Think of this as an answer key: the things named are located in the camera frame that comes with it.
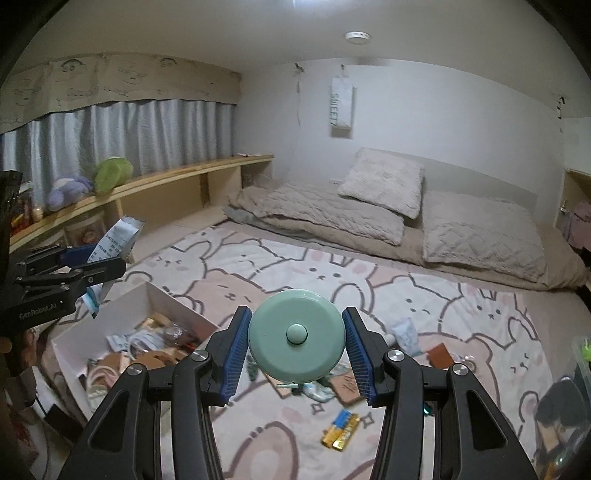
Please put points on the small bottles on shelf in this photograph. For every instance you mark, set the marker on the small bottles on shelf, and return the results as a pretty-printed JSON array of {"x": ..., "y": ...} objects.
[{"x": 25, "y": 210}]

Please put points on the left beige pillow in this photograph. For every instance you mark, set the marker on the left beige pillow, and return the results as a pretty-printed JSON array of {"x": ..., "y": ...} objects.
[{"x": 323, "y": 210}]

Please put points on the white squeeze tube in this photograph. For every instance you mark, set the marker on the white squeeze tube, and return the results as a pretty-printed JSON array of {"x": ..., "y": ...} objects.
[{"x": 406, "y": 337}]

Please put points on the large beige pillow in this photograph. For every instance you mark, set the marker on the large beige pillow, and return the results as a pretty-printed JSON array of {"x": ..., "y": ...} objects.
[{"x": 480, "y": 235}]

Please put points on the beige printed valance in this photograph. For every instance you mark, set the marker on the beige printed valance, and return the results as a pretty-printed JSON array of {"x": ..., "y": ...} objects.
[{"x": 120, "y": 78}]

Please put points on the grey curtain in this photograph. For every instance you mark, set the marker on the grey curtain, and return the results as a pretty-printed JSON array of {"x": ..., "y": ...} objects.
[{"x": 138, "y": 134}]

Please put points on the beige mattress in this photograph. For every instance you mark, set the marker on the beige mattress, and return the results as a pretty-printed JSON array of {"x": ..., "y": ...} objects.
[{"x": 558, "y": 263}]

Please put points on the brown leather wallet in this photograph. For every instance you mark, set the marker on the brown leather wallet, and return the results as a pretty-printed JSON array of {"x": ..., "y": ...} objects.
[{"x": 441, "y": 356}]

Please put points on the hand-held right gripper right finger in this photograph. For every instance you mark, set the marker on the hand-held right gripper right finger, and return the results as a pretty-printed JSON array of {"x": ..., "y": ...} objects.
[{"x": 361, "y": 362}]

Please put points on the dark cloth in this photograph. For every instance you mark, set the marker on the dark cloth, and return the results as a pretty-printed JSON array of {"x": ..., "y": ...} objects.
[{"x": 561, "y": 406}]

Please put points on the brown square coaster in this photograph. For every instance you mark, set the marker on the brown square coaster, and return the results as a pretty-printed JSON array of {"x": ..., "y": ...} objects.
[{"x": 346, "y": 387}]

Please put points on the green plush toy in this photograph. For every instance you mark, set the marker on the green plush toy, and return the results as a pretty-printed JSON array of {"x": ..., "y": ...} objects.
[{"x": 112, "y": 173}]

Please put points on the clear jar with red doll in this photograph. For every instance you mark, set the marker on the clear jar with red doll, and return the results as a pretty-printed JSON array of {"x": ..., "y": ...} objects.
[{"x": 88, "y": 234}]

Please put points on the long wooden shelf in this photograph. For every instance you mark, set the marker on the long wooden shelf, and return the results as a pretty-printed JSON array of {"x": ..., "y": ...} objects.
[{"x": 184, "y": 173}]

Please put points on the green round tape measure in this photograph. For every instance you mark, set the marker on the green round tape measure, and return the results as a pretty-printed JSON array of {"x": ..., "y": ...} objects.
[{"x": 295, "y": 339}]

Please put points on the bunny printed blanket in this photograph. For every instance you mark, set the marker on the bunny printed blanket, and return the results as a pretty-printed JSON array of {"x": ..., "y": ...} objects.
[{"x": 286, "y": 267}]

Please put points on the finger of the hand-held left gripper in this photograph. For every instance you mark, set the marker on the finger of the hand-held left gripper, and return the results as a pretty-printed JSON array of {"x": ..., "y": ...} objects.
[
  {"x": 99, "y": 272},
  {"x": 78, "y": 254}
]

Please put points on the purple plush toy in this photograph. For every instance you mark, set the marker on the purple plush toy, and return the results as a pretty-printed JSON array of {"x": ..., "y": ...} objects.
[{"x": 69, "y": 191}]

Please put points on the pink clothes pile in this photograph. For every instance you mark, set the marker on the pink clothes pile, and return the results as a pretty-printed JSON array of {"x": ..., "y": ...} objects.
[{"x": 577, "y": 226}]

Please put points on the round cork coaster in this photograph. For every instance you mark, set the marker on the round cork coaster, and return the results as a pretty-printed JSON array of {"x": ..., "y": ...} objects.
[{"x": 154, "y": 359}]

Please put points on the round ceiling light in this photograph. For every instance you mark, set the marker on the round ceiling light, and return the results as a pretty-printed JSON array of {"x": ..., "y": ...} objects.
[{"x": 358, "y": 37}]

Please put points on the small beige pillow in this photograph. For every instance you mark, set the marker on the small beige pillow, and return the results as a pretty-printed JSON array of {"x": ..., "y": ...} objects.
[{"x": 383, "y": 182}]

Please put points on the blue face mask packet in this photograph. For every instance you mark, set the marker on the blue face mask packet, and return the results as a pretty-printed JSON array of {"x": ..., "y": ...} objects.
[{"x": 115, "y": 240}]

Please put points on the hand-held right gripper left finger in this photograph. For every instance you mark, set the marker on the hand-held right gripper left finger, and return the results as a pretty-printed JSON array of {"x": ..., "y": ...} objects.
[{"x": 234, "y": 357}]

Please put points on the white storage box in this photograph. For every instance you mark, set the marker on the white storage box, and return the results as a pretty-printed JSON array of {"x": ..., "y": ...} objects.
[{"x": 138, "y": 300}]

